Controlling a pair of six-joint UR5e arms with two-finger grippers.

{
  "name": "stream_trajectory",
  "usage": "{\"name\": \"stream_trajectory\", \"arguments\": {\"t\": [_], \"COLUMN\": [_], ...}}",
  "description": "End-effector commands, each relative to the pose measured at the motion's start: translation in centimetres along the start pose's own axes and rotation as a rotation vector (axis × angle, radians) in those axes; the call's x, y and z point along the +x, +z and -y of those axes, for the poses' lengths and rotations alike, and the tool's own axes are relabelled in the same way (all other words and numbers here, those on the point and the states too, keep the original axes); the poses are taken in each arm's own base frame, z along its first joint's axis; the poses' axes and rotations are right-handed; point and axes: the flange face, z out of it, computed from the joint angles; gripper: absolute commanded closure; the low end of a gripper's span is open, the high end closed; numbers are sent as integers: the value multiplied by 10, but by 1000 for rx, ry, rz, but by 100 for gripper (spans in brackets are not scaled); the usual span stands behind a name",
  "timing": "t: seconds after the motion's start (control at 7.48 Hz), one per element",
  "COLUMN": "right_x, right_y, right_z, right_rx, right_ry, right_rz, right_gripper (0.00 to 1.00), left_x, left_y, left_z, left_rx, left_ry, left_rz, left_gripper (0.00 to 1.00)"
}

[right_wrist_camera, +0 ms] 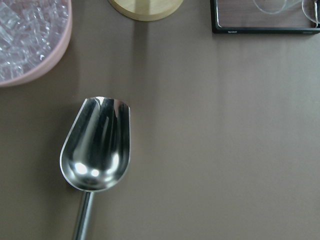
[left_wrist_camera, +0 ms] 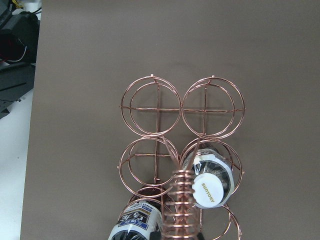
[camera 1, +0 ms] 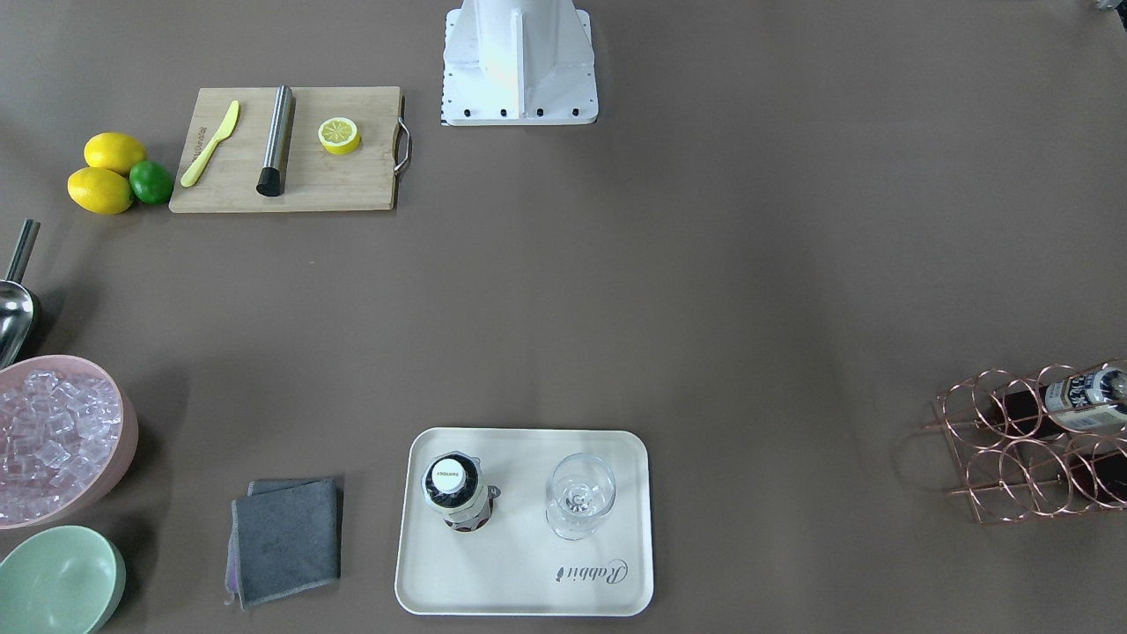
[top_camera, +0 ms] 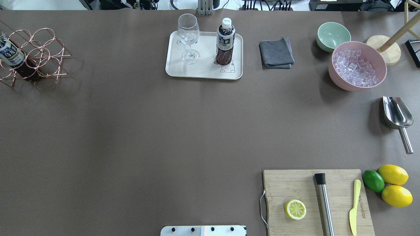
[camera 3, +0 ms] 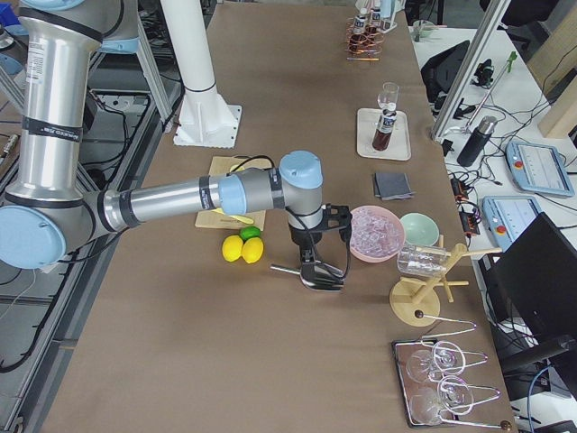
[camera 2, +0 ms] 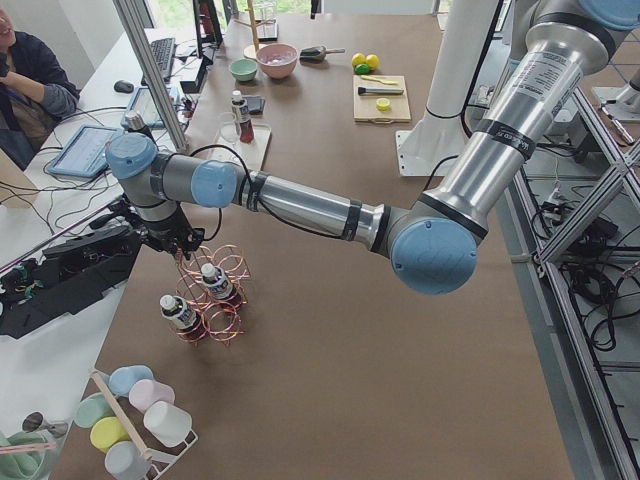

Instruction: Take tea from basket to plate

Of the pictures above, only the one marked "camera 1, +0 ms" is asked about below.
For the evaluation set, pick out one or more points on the tea bottle carried to tray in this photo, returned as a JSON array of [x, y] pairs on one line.
[[456, 490]]

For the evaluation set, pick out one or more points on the copper wire bottle basket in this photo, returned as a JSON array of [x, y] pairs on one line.
[[1002, 477]]

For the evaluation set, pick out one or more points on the tea bottle white cap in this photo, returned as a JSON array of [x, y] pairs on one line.
[[1092, 401]]

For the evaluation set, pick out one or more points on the tea bottle in basket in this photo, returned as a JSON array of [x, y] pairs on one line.
[[1098, 472]]

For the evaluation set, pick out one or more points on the clear wine glass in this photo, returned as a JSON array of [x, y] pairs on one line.
[[580, 494]]

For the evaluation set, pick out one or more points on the cream rabbit tray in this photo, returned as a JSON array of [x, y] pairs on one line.
[[514, 565]]

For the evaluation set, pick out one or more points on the lemon half slice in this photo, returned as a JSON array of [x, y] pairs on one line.
[[339, 135]]

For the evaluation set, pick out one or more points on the steel muddler black tip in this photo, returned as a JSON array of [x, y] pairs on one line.
[[272, 176]]

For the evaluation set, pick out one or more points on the bamboo cutting board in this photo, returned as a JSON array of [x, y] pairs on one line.
[[314, 180]]

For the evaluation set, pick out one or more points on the grey folded cloth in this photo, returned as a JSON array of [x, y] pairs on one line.
[[285, 539]]

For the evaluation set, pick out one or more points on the yellow plastic knife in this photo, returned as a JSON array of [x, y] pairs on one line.
[[223, 131]]

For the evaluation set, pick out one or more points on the green lime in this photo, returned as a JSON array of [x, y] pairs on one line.
[[151, 183]]

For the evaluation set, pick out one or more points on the lower whole lemon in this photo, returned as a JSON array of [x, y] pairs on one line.
[[99, 190]]

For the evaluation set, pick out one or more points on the whole lemon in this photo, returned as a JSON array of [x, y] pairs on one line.
[[114, 151], [99, 190]]

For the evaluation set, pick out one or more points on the upper whole lemon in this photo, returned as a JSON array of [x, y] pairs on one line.
[[114, 151]]

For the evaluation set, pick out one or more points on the pink bowl of ice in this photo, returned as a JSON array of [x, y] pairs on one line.
[[69, 436]]

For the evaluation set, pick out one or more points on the steel ice scoop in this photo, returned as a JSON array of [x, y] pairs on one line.
[[19, 306]]

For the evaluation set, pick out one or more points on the green bowl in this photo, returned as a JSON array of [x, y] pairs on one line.
[[67, 579]]

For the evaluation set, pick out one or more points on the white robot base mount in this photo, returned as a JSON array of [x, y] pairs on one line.
[[518, 63]]

